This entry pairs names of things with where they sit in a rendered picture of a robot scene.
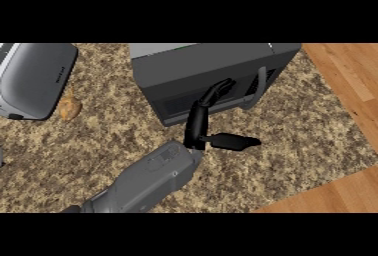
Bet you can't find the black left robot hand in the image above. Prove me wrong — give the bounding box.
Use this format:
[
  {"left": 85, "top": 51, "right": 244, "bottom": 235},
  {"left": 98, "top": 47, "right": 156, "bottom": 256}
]
[{"left": 184, "top": 78, "right": 264, "bottom": 152}]

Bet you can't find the dark grey microwave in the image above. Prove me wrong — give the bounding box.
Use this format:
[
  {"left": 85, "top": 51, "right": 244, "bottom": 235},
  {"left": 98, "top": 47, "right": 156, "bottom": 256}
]
[{"left": 129, "top": 43, "right": 303, "bottom": 128}]

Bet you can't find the brown potato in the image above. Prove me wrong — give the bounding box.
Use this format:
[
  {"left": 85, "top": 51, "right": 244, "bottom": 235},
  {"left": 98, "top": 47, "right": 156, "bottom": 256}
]
[{"left": 58, "top": 87, "right": 83, "bottom": 122}]

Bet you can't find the grey rounded appliance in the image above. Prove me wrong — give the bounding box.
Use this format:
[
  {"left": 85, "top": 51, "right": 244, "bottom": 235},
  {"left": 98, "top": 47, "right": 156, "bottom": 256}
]
[{"left": 0, "top": 43, "right": 80, "bottom": 121}]

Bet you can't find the grey microwave door handle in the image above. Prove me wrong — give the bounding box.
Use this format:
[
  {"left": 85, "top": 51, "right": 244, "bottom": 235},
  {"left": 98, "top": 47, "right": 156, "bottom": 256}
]
[{"left": 240, "top": 66, "right": 269, "bottom": 111}]

